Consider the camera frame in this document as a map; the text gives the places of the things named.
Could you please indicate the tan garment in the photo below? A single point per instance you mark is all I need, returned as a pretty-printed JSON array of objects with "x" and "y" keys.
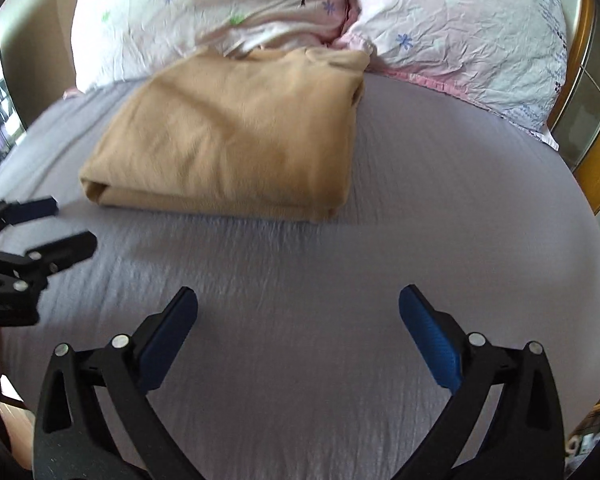
[{"x": 230, "y": 130}]

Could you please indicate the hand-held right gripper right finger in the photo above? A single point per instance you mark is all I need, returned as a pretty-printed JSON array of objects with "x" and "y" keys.
[{"x": 432, "y": 340}]

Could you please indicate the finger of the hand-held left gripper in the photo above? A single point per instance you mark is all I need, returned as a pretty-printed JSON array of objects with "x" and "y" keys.
[
  {"x": 27, "y": 209},
  {"x": 65, "y": 249}
]

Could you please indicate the grey bed sheet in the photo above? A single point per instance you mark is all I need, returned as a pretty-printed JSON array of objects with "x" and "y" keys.
[{"x": 300, "y": 260}]

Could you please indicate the pink floral pillow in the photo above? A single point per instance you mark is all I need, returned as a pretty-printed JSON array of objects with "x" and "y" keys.
[
  {"x": 460, "y": 30},
  {"x": 200, "y": 5}
]

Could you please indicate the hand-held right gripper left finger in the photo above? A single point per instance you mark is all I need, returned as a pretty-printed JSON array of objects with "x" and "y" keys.
[{"x": 167, "y": 340}]

